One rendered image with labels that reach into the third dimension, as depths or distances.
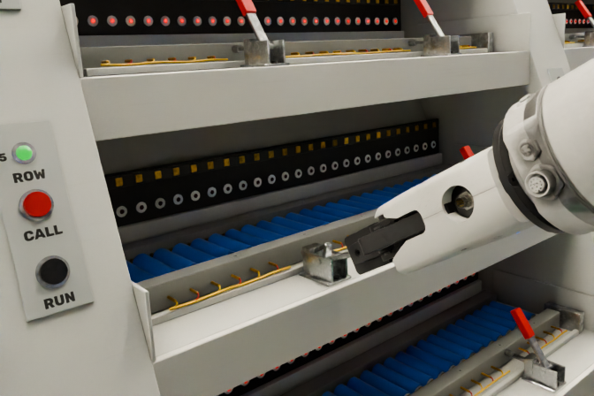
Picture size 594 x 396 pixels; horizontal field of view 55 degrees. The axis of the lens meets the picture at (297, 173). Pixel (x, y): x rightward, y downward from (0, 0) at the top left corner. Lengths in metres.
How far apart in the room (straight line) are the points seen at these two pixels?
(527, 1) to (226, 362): 0.65
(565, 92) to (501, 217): 0.07
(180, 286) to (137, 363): 0.10
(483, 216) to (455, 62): 0.39
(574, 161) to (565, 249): 0.56
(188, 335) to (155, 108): 0.17
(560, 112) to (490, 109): 0.57
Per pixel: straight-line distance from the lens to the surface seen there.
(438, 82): 0.68
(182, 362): 0.42
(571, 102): 0.31
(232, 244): 0.56
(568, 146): 0.31
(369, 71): 0.59
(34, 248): 0.39
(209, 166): 0.62
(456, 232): 0.34
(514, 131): 0.33
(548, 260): 0.88
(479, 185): 0.33
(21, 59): 0.42
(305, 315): 0.47
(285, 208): 0.66
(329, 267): 0.49
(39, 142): 0.40
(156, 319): 0.46
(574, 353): 0.82
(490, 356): 0.74
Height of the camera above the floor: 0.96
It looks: 5 degrees up
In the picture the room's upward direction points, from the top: 16 degrees counter-clockwise
